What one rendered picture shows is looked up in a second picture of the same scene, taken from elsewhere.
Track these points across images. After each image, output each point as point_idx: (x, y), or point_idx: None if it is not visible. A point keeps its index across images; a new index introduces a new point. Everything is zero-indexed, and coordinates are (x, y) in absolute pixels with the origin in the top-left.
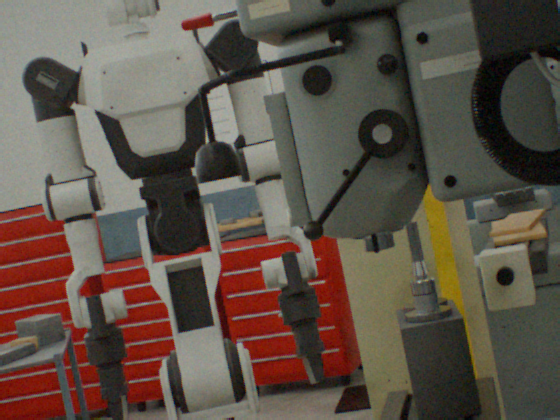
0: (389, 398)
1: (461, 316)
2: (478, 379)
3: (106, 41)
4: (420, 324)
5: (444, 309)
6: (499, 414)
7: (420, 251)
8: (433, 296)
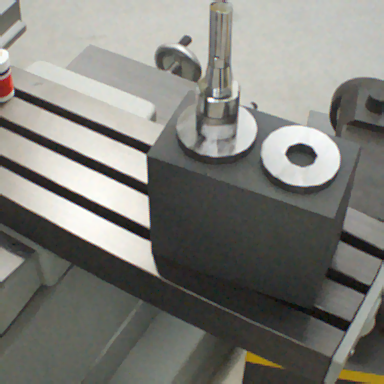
0: (361, 217)
1: (155, 157)
2: (334, 334)
3: None
4: (180, 109)
5: (191, 140)
6: (265, 352)
7: (208, 50)
8: (197, 112)
